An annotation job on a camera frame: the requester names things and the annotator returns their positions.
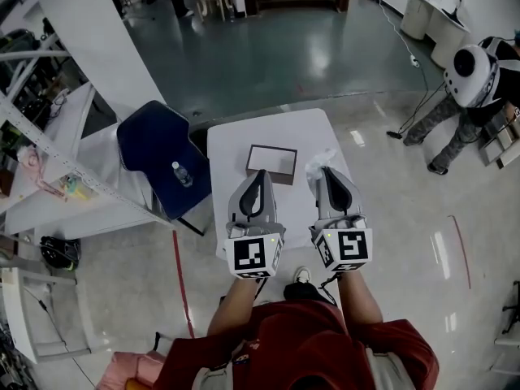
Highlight orange roll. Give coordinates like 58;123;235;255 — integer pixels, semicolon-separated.
125;375;158;390

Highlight black floor cable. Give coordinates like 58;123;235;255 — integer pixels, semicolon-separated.
388;65;448;140

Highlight person's red shirt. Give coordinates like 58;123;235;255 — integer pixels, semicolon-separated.
154;298;440;390

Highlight pink toy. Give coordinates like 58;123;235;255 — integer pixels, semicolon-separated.
15;144;68;201

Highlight clear plastic bag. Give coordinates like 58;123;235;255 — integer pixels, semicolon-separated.
304;148;338;180

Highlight person's right forearm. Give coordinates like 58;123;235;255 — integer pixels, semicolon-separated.
337;270;385;327

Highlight pink padded bag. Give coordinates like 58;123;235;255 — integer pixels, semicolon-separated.
97;350;167;390

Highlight clear water bottle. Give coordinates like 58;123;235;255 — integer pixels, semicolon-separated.
171;161;194;188

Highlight red floor tape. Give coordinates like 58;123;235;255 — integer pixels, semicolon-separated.
172;229;196;340
447;215;472;291

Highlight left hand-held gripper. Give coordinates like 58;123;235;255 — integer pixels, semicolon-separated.
224;169;287;280

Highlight person's left forearm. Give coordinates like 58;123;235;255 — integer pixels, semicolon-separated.
206;276;265;336

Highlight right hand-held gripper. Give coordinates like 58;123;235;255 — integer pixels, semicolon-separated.
308;167;374;274

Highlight person's black trousers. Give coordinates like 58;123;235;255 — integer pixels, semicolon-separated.
283;282;332;306

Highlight white curved desk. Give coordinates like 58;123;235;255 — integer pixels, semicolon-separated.
400;0;471;69

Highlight white metal frame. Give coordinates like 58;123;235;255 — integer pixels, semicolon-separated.
0;266;93;363

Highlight wooden cabinet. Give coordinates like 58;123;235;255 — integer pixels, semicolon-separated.
479;103;520;170

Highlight dark box with white inside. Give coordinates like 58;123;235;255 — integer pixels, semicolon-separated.
245;144;298;186

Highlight white power cable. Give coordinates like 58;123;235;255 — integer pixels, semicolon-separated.
377;0;420;68

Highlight person's right white shoe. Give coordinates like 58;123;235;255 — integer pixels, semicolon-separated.
292;266;313;286

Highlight white metal shelf rack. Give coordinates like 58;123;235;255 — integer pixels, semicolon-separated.
0;30;176;235

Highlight dark blue chair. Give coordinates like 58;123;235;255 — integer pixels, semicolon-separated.
116;99;213;237

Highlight white square table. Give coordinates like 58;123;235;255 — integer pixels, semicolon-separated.
206;107;355;304

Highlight yellow green toy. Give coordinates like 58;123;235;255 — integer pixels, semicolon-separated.
60;175;89;201

